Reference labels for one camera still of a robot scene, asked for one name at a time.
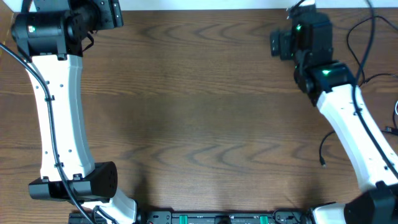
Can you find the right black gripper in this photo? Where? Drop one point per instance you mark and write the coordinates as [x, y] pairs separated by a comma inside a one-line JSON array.
[[280, 39]]

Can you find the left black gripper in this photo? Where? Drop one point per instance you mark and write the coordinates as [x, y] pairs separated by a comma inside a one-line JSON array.
[[114, 11]]

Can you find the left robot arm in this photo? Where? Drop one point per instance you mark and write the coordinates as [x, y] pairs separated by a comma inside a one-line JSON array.
[[49, 36]]

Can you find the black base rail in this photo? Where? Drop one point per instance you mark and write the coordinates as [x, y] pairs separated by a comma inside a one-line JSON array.
[[276, 217]]

